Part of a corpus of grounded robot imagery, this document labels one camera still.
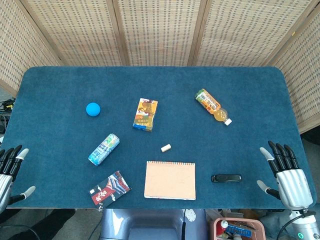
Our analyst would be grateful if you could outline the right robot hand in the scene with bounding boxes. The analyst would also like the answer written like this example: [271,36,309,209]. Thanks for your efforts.
[256,140,314,211]

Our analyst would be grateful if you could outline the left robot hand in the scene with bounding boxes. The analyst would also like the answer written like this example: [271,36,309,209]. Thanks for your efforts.
[0,144,36,213]

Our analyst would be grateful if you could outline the black stapler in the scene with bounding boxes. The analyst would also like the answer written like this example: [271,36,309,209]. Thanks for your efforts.
[210,173,243,183]

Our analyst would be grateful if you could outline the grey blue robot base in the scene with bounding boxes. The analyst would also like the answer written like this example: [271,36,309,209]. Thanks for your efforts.
[99,208,210,240]

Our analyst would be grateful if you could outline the yellow spiral notebook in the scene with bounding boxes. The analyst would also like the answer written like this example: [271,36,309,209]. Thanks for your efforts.
[143,160,197,201]

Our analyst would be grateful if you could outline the pink basket with items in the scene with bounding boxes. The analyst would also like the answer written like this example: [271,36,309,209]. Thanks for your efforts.
[209,216,266,240]

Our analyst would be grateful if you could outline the blue and white drink can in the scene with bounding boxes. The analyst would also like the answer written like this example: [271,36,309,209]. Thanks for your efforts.
[87,133,121,167]

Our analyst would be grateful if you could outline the black and red snack packet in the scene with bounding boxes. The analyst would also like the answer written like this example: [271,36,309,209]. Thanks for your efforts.
[89,170,132,209]

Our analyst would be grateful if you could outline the blue ball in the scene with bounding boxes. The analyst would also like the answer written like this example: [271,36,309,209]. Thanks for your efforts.
[85,102,101,117]

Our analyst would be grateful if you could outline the orange juice bottle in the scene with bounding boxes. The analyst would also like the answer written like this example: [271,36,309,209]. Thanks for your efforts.
[195,88,233,126]

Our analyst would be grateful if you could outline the orange snack box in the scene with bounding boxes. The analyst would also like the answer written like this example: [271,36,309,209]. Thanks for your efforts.
[132,97,159,133]

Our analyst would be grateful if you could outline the blue table cloth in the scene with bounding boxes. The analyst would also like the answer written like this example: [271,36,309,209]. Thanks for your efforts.
[1,65,317,210]

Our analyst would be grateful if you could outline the woven folding screen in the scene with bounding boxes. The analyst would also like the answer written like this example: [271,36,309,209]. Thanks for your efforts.
[0,0,320,135]

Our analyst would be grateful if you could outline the black cables bundle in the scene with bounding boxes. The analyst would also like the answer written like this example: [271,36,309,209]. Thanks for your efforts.
[0,98,16,136]

